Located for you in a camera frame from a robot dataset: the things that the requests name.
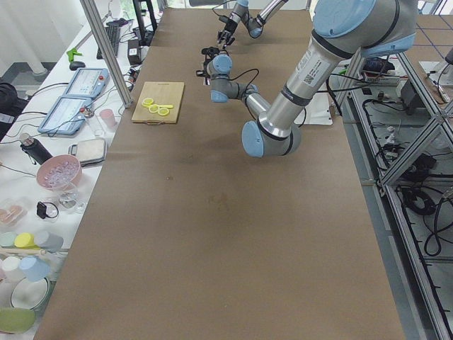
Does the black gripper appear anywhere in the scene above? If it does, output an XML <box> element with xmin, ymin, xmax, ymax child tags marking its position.
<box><xmin>195</xmin><ymin>56</ymin><xmax>212</xmax><ymax>80</ymax></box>
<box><xmin>217</xmin><ymin>19</ymin><xmax>236</xmax><ymax>45</ymax></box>

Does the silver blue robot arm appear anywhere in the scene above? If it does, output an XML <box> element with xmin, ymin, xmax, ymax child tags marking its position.
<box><xmin>217</xmin><ymin>0</ymin><xmax>287</xmax><ymax>47</ymax></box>
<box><xmin>196</xmin><ymin>0</ymin><xmax>418</xmax><ymax>158</ymax></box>

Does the pink plastic cup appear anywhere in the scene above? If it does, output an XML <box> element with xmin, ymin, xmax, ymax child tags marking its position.
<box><xmin>99</xmin><ymin>108</ymin><xmax>117</xmax><ymax>129</ymax></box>

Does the grey blue cup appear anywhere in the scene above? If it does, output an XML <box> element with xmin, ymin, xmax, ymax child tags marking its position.
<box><xmin>34</xmin><ymin>230</ymin><xmax>64</xmax><ymax>253</ymax></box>

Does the yellow cup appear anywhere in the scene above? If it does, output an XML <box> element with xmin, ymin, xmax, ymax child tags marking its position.
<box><xmin>14</xmin><ymin>232</ymin><xmax>38</xmax><ymax>249</ymax></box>

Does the pale green cup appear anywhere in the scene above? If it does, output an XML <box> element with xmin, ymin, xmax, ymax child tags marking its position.
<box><xmin>0</xmin><ymin>232</ymin><xmax>17</xmax><ymax>249</ymax></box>

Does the white cup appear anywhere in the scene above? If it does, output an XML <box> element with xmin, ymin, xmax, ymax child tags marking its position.
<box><xmin>1</xmin><ymin>256</ymin><xmax>25</xmax><ymax>282</ymax></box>

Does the wooden cutting board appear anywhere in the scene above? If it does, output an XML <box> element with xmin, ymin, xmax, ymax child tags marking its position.
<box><xmin>131</xmin><ymin>81</ymin><xmax>185</xmax><ymax>125</ymax></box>

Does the yellow lemon slice middle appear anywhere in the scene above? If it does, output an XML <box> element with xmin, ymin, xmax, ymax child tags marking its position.
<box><xmin>148</xmin><ymin>104</ymin><xmax>159</xmax><ymax>113</ymax></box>

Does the yellow lemon slice near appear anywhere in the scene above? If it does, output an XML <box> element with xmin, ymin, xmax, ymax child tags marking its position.
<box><xmin>142</xmin><ymin>98</ymin><xmax>154</xmax><ymax>107</ymax></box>

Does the black keyboard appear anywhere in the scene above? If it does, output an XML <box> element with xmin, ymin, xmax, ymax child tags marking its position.
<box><xmin>104</xmin><ymin>23</ymin><xmax>120</xmax><ymax>57</ymax></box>

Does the far teach pendant tablet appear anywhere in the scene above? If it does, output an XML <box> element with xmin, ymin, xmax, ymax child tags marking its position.
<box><xmin>64</xmin><ymin>67</ymin><xmax>109</xmax><ymax>99</ymax></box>

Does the teach pendant tablet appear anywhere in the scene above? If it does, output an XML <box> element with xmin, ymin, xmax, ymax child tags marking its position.
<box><xmin>38</xmin><ymin>96</ymin><xmax>93</xmax><ymax>137</ymax></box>
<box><xmin>64</xmin><ymin>67</ymin><xmax>109</xmax><ymax>99</ymax></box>

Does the metal lidded tray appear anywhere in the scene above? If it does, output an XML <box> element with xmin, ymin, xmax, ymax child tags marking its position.
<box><xmin>68</xmin><ymin>138</ymin><xmax>108</xmax><ymax>167</ymax></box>

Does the near teach pendant tablet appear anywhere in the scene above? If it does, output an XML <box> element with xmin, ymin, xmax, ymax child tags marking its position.
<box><xmin>38</xmin><ymin>96</ymin><xmax>93</xmax><ymax>137</ymax></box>

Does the pink bowl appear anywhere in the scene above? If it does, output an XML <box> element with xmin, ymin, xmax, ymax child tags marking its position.
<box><xmin>36</xmin><ymin>154</ymin><xmax>82</xmax><ymax>191</ymax></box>

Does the black water bottle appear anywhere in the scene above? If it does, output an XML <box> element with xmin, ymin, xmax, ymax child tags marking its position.
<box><xmin>19</xmin><ymin>132</ymin><xmax>52</xmax><ymax>164</ymax></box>

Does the white plate dark rim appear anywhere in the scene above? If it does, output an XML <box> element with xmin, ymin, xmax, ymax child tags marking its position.
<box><xmin>10</xmin><ymin>278</ymin><xmax>50</xmax><ymax>311</ymax></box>

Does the black camera cable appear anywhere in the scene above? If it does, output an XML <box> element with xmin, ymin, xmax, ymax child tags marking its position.
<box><xmin>226</xmin><ymin>67</ymin><xmax>260</xmax><ymax>89</ymax></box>
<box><xmin>211</xmin><ymin>0</ymin><xmax>239</xmax><ymax>18</ymax></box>

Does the aluminium frame post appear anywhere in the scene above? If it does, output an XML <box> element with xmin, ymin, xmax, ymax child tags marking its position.
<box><xmin>80</xmin><ymin>0</ymin><xmax>133</xmax><ymax>108</ymax></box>

